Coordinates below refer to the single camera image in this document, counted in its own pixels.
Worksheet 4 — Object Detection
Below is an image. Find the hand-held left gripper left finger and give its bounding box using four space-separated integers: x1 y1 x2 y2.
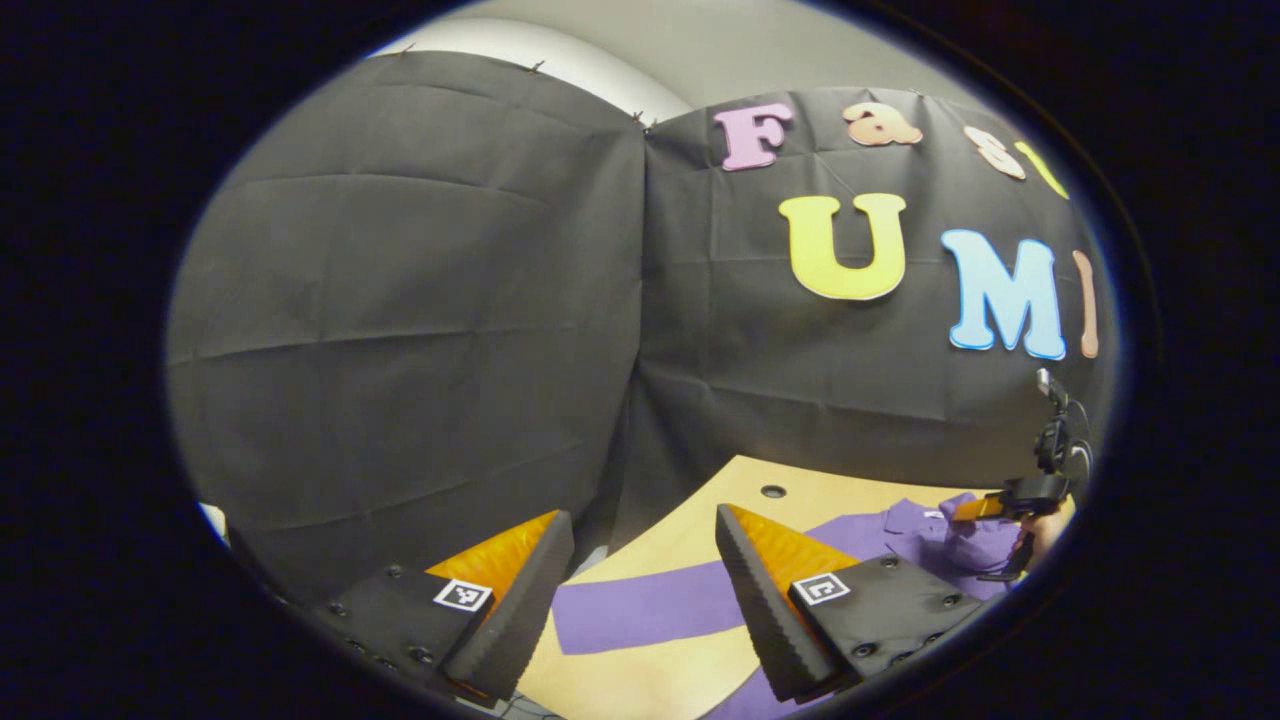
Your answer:
300 510 576 707

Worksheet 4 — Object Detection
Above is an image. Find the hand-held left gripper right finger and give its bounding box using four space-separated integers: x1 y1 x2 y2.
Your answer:
715 503 986 704

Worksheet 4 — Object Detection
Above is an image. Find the purple collared shirt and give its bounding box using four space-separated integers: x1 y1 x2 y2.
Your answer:
552 492 1031 720

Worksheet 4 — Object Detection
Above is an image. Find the black backdrop cloth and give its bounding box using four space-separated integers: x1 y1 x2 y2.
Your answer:
165 50 1116 606

